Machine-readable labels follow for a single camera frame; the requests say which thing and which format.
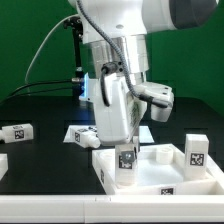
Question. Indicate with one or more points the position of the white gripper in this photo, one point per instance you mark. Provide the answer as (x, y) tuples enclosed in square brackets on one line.
[(117, 114)]

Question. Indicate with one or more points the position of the white square table top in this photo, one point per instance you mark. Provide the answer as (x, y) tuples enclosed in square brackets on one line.
[(160, 171)]

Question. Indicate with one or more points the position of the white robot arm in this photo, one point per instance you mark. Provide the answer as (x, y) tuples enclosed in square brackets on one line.
[(116, 30)]

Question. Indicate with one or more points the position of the white left obstacle block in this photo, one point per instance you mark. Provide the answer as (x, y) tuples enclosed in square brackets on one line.
[(3, 165)]

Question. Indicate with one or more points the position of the white marker base plate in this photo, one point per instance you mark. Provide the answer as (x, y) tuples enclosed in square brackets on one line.
[(144, 133)]

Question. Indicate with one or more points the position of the white front obstacle rail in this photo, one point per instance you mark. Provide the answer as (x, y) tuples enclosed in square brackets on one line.
[(106, 209)]

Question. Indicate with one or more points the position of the black camera stand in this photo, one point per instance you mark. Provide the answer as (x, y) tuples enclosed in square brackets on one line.
[(74, 22)]

